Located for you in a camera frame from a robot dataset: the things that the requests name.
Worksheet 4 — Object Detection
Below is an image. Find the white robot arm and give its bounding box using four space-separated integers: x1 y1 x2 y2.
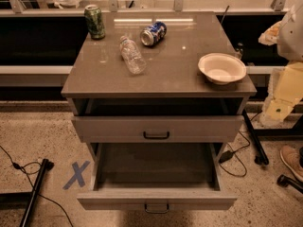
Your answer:
258 0 303 127

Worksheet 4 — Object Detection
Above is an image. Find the grey drawer cabinet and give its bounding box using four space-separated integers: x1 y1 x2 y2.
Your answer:
61 10 258 163

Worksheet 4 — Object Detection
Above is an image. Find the clear plastic water bottle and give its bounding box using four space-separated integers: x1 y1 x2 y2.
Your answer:
119 36 146 75

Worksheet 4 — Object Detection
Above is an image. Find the blue pepsi can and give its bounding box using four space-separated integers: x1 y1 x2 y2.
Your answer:
140 22 167 46

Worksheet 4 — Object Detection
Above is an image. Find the white paper bowl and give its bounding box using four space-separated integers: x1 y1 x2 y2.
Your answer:
198 53 246 85

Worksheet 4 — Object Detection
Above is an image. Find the blue tape cross mark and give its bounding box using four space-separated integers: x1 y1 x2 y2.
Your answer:
63 161 90 190

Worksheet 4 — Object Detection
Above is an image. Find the green soda can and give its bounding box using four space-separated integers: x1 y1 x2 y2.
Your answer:
84 5 105 40

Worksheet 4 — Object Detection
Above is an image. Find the black stand leg right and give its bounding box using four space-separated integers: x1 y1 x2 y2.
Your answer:
242 111 269 166

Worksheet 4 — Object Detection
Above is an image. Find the black stand leg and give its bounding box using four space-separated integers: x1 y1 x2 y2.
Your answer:
242 111 269 166
19 159 54 227

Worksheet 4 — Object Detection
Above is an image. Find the black stand leg left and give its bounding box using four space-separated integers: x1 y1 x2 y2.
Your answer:
19 159 54 227

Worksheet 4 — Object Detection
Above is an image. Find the tan shoe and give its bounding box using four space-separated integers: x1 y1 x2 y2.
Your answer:
280 146 303 183

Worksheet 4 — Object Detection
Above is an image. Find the black chair wheel base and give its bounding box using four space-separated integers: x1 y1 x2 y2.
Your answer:
276 175 303 194

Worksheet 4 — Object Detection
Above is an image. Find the black cable on left floor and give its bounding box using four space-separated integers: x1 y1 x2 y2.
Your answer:
0 145 74 227

